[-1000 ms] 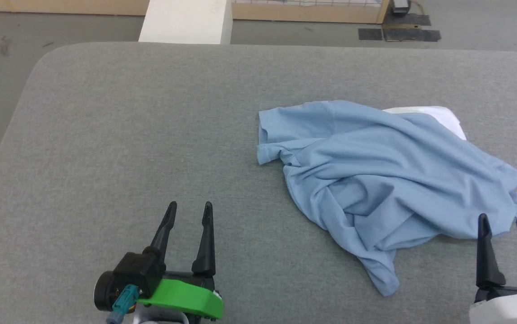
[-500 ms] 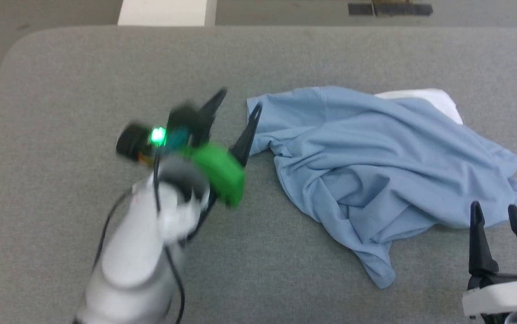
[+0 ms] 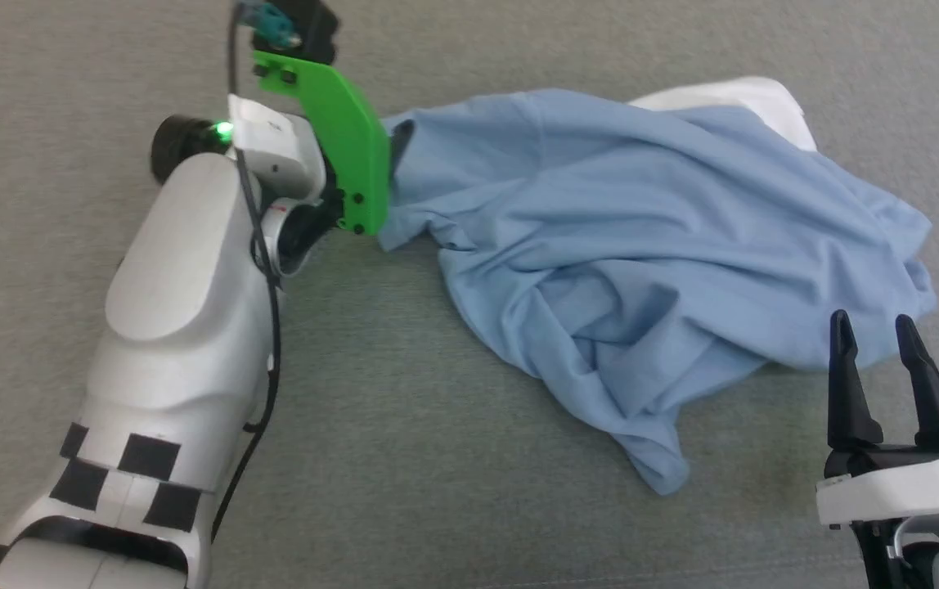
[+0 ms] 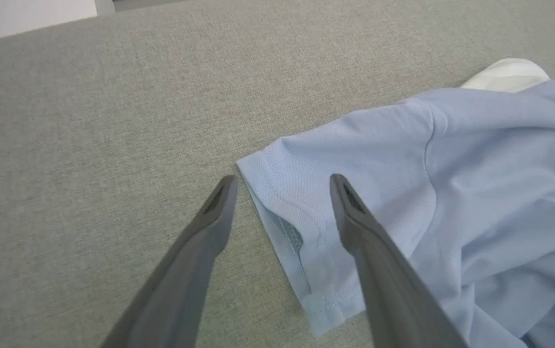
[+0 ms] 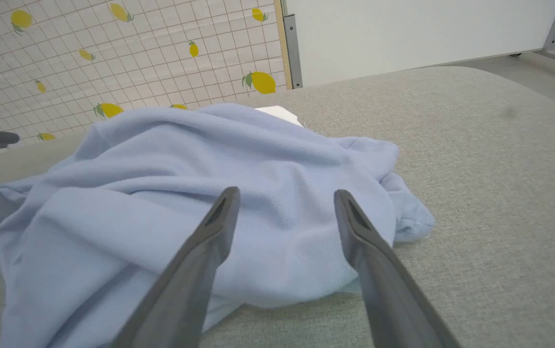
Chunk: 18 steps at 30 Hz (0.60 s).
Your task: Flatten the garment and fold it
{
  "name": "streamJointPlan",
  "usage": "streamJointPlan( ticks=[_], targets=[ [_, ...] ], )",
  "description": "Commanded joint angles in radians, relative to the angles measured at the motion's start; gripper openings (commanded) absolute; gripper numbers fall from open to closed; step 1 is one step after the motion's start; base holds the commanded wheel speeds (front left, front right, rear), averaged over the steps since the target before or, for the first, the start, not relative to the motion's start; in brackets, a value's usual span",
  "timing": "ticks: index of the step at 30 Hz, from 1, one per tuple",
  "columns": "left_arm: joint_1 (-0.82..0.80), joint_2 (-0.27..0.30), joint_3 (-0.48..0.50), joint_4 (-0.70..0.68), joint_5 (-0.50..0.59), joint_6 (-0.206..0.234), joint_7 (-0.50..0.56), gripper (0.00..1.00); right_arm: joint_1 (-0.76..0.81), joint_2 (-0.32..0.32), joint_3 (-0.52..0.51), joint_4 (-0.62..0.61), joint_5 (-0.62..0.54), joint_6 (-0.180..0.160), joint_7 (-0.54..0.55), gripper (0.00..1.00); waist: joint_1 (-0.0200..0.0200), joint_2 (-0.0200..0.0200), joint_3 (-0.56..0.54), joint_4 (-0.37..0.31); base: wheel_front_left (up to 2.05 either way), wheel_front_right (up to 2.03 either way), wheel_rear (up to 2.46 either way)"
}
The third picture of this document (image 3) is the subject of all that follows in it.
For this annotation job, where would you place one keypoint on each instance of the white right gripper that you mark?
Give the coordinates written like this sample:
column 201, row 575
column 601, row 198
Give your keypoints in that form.
column 903, row 491

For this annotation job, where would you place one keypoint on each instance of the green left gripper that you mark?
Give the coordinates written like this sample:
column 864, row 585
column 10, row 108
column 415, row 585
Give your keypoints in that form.
column 351, row 147

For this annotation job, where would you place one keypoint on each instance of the light blue and white shirt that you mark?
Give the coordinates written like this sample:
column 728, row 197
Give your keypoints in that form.
column 641, row 204

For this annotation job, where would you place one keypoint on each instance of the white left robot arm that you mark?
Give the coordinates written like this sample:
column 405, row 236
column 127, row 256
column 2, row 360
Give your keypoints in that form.
column 183, row 270

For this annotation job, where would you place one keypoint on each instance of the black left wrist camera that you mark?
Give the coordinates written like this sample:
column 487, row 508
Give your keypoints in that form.
column 314, row 29

